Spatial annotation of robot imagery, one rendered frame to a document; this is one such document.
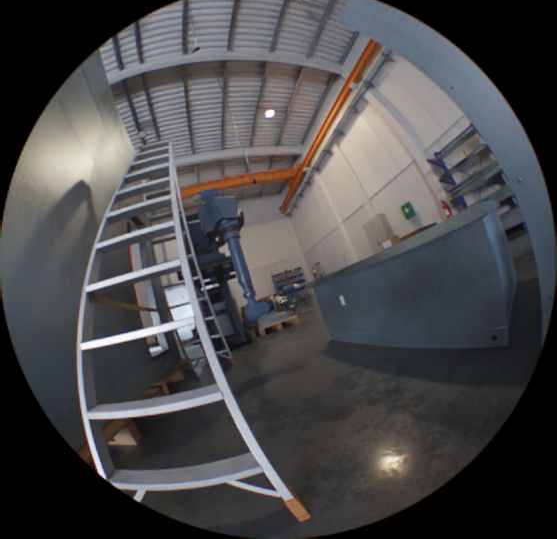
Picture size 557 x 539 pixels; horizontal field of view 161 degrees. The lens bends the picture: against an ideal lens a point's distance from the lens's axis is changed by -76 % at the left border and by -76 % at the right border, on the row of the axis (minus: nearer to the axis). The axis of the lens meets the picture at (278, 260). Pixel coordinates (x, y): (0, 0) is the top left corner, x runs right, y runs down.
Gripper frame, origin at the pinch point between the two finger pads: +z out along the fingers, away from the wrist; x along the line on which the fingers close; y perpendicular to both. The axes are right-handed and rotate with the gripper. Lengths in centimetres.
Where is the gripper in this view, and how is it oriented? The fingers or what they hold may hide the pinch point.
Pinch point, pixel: (289, 298)
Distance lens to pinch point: 193.3
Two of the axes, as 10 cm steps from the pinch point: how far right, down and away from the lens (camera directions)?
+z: 9.0, -2.5, 3.5
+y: -1.3, -9.4, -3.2
